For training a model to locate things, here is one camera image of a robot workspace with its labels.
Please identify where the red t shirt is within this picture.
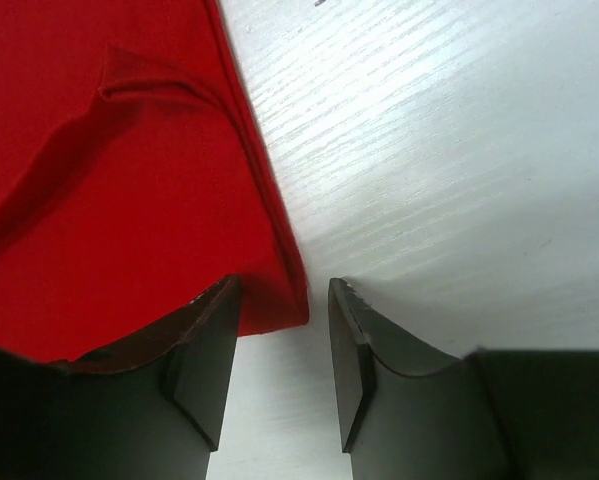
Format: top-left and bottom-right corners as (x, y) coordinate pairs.
(0, 1), (309, 361)

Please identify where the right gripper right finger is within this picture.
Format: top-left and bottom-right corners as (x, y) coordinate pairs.
(328, 278), (599, 479)

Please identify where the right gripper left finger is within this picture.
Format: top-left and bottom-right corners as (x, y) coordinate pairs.
(0, 275), (242, 479)

